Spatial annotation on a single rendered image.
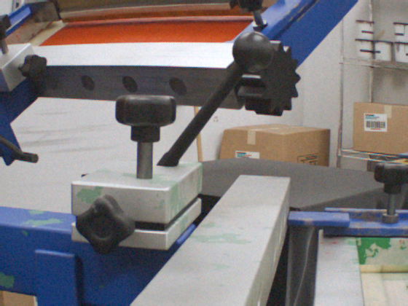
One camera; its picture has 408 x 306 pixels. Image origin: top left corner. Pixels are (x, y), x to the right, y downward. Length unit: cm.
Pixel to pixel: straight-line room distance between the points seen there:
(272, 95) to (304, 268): 48
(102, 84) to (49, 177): 285
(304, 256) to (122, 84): 44
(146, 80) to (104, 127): 312
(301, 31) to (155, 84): 21
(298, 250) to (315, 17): 37
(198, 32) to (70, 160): 277
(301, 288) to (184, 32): 43
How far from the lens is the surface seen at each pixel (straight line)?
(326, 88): 533
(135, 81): 92
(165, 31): 117
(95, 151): 397
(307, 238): 121
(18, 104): 101
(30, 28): 138
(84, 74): 94
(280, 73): 80
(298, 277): 122
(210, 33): 111
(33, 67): 94
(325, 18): 104
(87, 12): 127
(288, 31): 96
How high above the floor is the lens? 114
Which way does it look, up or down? 6 degrees down
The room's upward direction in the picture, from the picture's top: 2 degrees clockwise
